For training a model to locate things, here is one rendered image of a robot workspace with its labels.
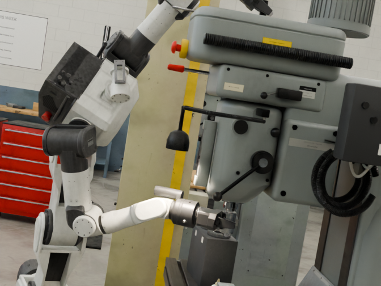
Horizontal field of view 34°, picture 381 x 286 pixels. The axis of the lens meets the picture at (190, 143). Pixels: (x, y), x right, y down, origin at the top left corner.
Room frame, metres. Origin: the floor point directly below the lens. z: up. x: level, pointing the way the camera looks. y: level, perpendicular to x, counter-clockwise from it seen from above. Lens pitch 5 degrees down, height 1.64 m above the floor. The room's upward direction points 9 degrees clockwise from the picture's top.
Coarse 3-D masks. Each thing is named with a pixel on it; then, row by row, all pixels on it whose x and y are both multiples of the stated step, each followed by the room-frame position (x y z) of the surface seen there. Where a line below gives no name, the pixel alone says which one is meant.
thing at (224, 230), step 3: (222, 216) 1.99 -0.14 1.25; (225, 216) 1.98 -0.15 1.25; (228, 216) 1.97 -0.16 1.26; (231, 216) 1.97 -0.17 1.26; (234, 216) 1.98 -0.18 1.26; (228, 219) 1.97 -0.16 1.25; (231, 219) 1.97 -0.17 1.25; (234, 219) 1.98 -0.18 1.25; (219, 228) 1.99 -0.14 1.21; (222, 228) 1.98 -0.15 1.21; (225, 228) 1.97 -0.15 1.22; (219, 231) 1.99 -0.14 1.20; (222, 231) 1.98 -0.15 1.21; (225, 231) 1.97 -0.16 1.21; (228, 231) 1.97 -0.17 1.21; (231, 231) 1.98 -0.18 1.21
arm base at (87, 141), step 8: (48, 128) 2.04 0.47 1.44; (72, 128) 2.07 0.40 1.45; (80, 128) 2.06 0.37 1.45; (88, 128) 2.03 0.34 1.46; (80, 136) 1.99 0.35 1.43; (88, 136) 2.02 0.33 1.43; (80, 144) 1.98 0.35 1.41; (88, 144) 2.02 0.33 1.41; (80, 152) 1.99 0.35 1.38; (88, 152) 2.02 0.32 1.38
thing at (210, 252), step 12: (204, 228) 2.37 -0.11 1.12; (192, 240) 2.42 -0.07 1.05; (204, 240) 2.27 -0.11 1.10; (216, 240) 2.24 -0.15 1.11; (228, 240) 2.26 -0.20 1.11; (192, 252) 2.39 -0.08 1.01; (204, 252) 2.24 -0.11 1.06; (216, 252) 2.24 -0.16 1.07; (228, 252) 2.26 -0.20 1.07; (192, 264) 2.37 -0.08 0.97; (204, 264) 2.23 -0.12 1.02; (216, 264) 2.25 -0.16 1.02; (228, 264) 2.26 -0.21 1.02; (192, 276) 2.34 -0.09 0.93; (204, 276) 2.24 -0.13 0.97; (216, 276) 2.25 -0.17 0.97; (228, 276) 2.26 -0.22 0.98
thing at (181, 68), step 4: (172, 64) 2.06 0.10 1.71; (168, 68) 2.05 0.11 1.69; (172, 68) 2.05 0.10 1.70; (176, 68) 2.06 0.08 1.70; (180, 68) 2.06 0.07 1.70; (184, 68) 2.06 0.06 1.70; (188, 68) 2.07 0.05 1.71; (192, 72) 2.07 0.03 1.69; (196, 72) 2.07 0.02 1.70; (200, 72) 2.07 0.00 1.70; (204, 72) 2.07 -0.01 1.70; (208, 72) 2.07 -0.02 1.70
